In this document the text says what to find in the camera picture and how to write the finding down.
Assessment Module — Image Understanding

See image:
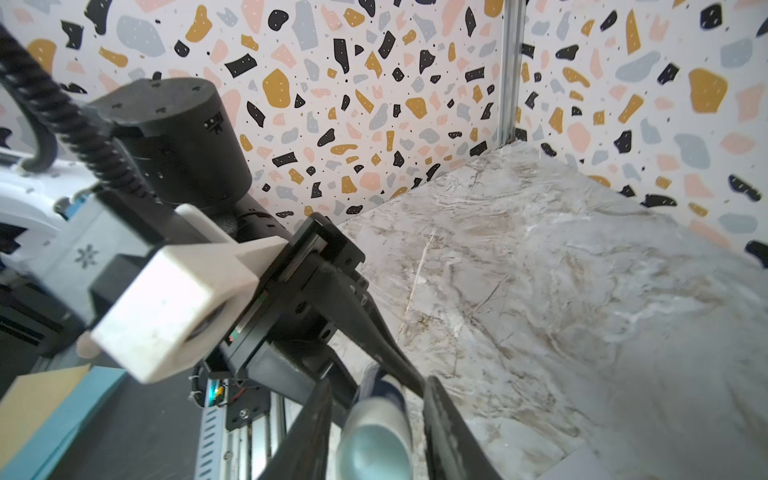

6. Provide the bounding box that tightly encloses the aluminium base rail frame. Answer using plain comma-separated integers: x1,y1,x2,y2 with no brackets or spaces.
189,364,301,480

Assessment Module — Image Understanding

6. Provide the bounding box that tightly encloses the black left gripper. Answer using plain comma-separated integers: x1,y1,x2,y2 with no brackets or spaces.
203,213,424,420

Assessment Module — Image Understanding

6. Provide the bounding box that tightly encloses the lavender envelope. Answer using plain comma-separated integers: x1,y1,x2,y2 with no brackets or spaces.
538,445,613,480

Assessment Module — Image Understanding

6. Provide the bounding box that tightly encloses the blue glue stick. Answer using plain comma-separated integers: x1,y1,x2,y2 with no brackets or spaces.
335,363,413,480

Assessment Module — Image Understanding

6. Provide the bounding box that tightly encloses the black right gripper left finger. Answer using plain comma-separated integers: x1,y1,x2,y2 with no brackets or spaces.
259,379,333,480

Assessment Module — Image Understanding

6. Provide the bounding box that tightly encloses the black corrugated cable conduit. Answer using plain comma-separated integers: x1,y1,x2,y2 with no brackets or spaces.
0,23,154,199

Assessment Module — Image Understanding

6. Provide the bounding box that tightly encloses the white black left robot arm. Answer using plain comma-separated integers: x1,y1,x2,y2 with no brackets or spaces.
1,69,424,423

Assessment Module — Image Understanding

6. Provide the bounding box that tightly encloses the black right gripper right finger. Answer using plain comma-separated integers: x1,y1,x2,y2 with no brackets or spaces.
423,376,502,480

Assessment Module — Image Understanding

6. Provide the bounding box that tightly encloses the left aluminium corner post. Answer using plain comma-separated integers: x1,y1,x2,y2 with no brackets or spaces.
497,0,526,147

